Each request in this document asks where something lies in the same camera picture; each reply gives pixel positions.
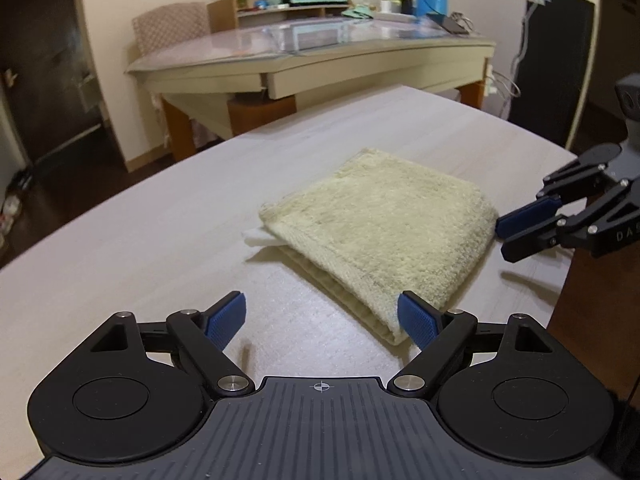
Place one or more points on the glass-topped dining table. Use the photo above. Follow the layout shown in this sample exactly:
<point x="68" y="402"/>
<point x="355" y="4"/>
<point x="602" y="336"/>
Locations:
<point x="239" y="80"/>

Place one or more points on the cream terry towel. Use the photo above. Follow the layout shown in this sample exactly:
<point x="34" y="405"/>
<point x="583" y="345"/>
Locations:
<point x="379" y="226"/>

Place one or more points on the dark wooden door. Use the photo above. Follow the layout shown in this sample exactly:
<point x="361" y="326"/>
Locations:
<point x="43" y="65"/>

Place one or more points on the quilted beige chair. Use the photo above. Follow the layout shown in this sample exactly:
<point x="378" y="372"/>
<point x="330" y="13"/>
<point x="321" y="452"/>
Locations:
<point x="166" y="26"/>

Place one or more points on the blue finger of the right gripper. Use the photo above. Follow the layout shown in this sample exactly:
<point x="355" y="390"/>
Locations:
<point x="529" y="242"/>
<point x="521" y="219"/>

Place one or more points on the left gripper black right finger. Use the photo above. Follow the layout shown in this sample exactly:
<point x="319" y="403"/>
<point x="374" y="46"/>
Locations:
<point x="444" y="340"/>

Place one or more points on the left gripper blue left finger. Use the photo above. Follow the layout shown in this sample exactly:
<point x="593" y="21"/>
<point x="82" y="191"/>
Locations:
<point x="202" y="336"/>

